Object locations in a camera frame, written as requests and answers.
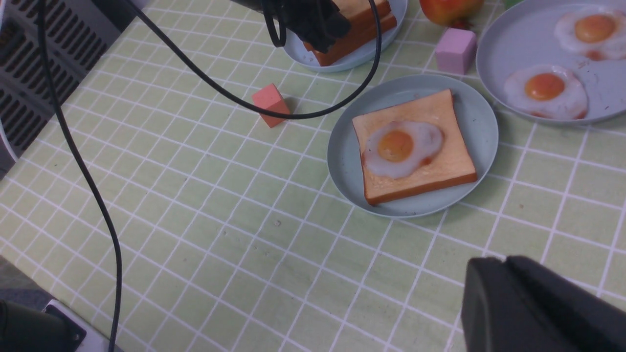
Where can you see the grey egg plate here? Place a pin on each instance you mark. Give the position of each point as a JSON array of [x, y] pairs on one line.
[[523, 36]]

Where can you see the pink cube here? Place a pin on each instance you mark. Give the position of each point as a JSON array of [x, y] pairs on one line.
[[456, 50]]

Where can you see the fried egg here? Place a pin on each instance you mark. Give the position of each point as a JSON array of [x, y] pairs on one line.
[[547, 91], [398, 149], [596, 32]]

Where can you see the salmon red cube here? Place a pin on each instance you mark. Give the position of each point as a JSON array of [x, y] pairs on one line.
[[269, 98]]

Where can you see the green cube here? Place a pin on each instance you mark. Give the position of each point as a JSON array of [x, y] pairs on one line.
[[510, 3]]

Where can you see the red yellow apple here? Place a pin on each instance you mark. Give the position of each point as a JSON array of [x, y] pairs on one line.
[[451, 13]]

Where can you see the light blue centre plate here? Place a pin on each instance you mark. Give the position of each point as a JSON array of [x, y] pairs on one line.
[[478, 126]]

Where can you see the white black base plate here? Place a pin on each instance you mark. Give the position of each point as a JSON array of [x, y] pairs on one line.
[[83, 337]]

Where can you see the blue bread plate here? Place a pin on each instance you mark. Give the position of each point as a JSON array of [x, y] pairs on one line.
[[296, 50]]

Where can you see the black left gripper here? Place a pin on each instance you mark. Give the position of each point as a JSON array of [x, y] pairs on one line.
[[318, 22]]

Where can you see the grey vented equipment box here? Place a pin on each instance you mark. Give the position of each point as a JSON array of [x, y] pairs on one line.
[[78, 33]]

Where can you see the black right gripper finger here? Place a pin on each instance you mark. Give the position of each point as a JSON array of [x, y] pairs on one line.
[[519, 305]]

